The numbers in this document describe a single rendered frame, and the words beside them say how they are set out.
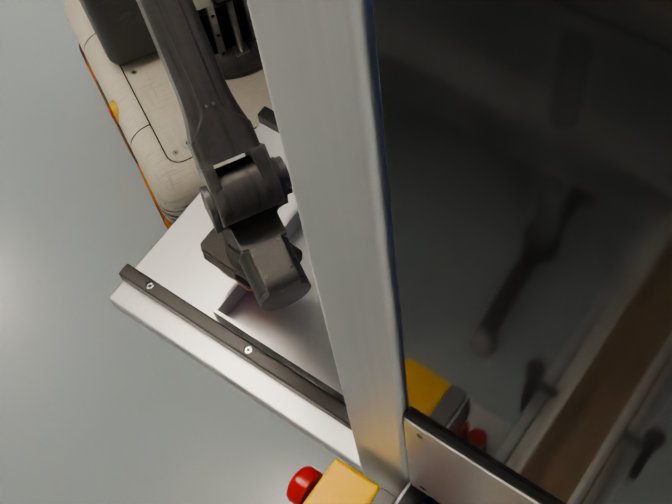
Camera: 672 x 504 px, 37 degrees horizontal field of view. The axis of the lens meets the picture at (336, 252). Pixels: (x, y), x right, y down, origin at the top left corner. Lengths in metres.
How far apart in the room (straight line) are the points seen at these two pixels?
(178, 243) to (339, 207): 0.76
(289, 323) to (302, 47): 0.80
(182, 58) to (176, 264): 0.39
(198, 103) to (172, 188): 1.13
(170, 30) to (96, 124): 1.63
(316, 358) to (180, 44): 0.42
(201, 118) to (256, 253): 0.15
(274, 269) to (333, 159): 0.50
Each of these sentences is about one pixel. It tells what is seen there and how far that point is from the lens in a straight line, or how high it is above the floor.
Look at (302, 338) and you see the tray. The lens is 1.21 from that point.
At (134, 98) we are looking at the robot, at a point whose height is 0.28.
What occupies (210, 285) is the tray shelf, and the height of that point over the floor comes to 0.88.
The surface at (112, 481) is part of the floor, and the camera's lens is 2.16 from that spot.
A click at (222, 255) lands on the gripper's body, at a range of 1.15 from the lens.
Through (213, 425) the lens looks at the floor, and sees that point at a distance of 2.15.
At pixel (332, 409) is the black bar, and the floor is 0.90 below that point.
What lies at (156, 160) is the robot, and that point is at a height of 0.28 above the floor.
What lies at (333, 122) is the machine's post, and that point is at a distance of 0.48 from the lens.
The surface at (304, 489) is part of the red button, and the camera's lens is 1.01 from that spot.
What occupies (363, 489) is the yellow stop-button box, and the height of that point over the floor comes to 1.03.
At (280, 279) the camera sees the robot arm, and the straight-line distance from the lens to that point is 1.01.
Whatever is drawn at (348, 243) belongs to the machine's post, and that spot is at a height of 1.47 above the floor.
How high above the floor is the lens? 1.98
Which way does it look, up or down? 61 degrees down
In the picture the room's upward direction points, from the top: 11 degrees counter-clockwise
